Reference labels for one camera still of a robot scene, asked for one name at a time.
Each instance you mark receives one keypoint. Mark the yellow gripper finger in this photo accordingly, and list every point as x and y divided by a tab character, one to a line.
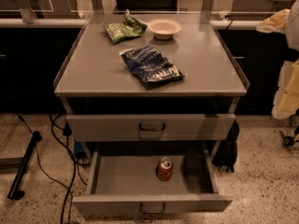
286	101
277	23

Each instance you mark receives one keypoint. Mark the red coke can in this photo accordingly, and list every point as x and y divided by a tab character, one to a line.
165	169

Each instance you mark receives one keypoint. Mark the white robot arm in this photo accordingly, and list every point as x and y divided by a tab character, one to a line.
292	33

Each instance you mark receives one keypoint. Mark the closed top drawer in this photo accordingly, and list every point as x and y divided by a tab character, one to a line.
160	127

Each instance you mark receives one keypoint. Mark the grey drawer cabinet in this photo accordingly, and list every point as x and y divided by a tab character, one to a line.
147	89

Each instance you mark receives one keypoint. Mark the open middle drawer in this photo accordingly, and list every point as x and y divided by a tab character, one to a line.
129	185

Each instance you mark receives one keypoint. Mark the black caster wheel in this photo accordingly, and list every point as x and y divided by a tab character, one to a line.
289	141

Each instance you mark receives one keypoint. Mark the white paper bowl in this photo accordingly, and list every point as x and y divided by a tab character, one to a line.
164	28

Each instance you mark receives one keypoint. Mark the blue chip bag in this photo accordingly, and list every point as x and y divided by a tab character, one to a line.
150	67

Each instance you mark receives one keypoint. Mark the green chip bag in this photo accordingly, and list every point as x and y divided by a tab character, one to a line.
130	28

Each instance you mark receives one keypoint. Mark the black metal floor bar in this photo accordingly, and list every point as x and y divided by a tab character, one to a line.
15	193

